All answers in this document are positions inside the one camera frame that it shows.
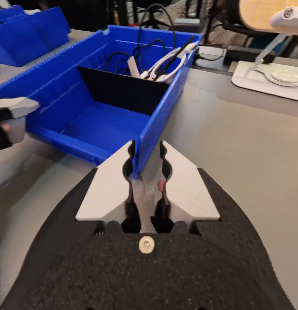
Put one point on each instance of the black power strip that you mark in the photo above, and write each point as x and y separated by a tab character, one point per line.
246	54

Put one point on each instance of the wooden book stand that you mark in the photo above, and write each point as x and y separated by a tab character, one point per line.
250	80

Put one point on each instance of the grey USB hub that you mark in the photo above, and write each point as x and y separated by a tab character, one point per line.
133	66

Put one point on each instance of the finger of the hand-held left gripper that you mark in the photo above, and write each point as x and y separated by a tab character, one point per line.
17	129
18	105

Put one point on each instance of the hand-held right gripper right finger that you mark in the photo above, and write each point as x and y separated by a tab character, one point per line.
190	193

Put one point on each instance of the grey desk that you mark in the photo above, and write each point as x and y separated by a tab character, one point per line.
236	145

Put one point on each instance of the blue storage bin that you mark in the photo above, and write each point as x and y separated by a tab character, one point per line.
23	41
103	121

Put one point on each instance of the black bin divider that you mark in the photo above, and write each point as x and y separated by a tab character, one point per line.
122	94

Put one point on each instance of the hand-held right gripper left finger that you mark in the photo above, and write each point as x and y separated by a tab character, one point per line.
105	191

